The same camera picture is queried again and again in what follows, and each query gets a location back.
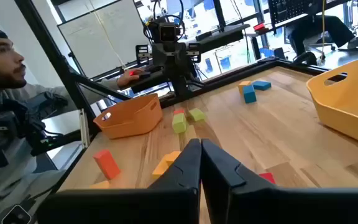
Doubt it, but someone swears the medium yellow block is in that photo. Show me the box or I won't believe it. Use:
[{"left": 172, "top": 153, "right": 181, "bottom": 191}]
[{"left": 151, "top": 159, "right": 170, "bottom": 180}]

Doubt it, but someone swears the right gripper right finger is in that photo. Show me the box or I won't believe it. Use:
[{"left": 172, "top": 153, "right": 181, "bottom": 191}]
[{"left": 200, "top": 138, "right": 358, "bottom": 224}]

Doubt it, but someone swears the medium green block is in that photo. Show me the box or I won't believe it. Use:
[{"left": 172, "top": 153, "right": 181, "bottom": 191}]
[{"left": 188, "top": 107, "right": 207, "bottom": 123}]

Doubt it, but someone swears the yellow plastic bin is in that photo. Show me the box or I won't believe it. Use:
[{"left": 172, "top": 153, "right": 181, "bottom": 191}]
[{"left": 306, "top": 55, "right": 358, "bottom": 150}]

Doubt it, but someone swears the small yellow block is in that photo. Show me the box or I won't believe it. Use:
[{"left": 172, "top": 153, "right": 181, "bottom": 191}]
[
  {"left": 237, "top": 80, "right": 252, "bottom": 95},
  {"left": 162, "top": 150, "right": 182, "bottom": 166}
]

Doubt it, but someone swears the person's hand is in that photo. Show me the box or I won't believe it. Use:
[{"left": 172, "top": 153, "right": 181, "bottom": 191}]
[{"left": 116, "top": 68, "right": 145, "bottom": 88}]

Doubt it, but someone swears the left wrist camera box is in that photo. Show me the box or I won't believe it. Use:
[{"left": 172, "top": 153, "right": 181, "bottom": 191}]
[{"left": 157, "top": 23, "right": 178, "bottom": 44}]

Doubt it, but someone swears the black aluminium table frame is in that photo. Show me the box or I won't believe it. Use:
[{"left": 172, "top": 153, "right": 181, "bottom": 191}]
[{"left": 158, "top": 57, "right": 332, "bottom": 110}]

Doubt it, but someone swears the black smartphone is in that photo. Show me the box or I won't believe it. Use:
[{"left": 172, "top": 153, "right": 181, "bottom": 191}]
[{"left": 1, "top": 203, "right": 32, "bottom": 224}]

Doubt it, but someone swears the orange plastic bin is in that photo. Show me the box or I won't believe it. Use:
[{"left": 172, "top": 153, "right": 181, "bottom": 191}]
[{"left": 93, "top": 93, "right": 164, "bottom": 140}]

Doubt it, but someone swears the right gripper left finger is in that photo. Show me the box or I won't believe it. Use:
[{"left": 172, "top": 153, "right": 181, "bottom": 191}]
[{"left": 37, "top": 138, "right": 202, "bottom": 224}]

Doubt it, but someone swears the large blue block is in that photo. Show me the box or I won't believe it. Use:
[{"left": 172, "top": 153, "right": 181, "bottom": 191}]
[{"left": 242, "top": 84, "right": 257, "bottom": 105}]

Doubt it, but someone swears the whiteboard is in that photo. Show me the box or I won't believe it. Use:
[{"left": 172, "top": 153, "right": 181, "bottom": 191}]
[{"left": 57, "top": 0, "right": 143, "bottom": 79}]

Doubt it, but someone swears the large green block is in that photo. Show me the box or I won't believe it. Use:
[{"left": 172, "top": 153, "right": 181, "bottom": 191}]
[{"left": 171, "top": 112, "right": 188, "bottom": 135}]

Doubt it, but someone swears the medium red block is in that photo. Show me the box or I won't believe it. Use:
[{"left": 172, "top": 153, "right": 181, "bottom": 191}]
[{"left": 258, "top": 172, "right": 277, "bottom": 185}]

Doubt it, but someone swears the black diagonal frame strut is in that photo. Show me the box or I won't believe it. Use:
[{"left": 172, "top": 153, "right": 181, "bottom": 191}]
[{"left": 13, "top": 0, "right": 133, "bottom": 138}]

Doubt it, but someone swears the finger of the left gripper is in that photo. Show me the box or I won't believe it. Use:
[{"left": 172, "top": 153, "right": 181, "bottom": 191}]
[
  {"left": 169, "top": 49, "right": 188, "bottom": 77},
  {"left": 152, "top": 49, "right": 170, "bottom": 77}
]

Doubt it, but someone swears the black pegboard desk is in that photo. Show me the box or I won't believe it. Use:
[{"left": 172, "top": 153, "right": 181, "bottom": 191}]
[{"left": 267, "top": 0, "right": 358, "bottom": 52}]

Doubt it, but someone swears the tall pink block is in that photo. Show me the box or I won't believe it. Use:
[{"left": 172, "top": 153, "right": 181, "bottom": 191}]
[{"left": 92, "top": 149, "right": 122, "bottom": 180}]

